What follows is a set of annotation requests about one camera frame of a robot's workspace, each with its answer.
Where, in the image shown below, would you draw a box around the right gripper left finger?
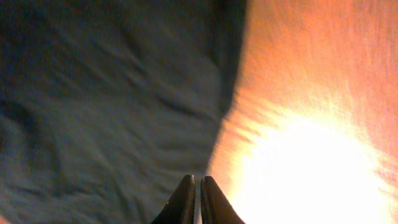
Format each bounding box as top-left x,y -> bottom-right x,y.
151,175 -> 196,224

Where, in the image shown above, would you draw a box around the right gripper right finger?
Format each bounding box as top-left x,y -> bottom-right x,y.
200,175 -> 245,224

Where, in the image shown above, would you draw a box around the black shorts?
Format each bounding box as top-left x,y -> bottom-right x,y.
1,0 -> 247,223

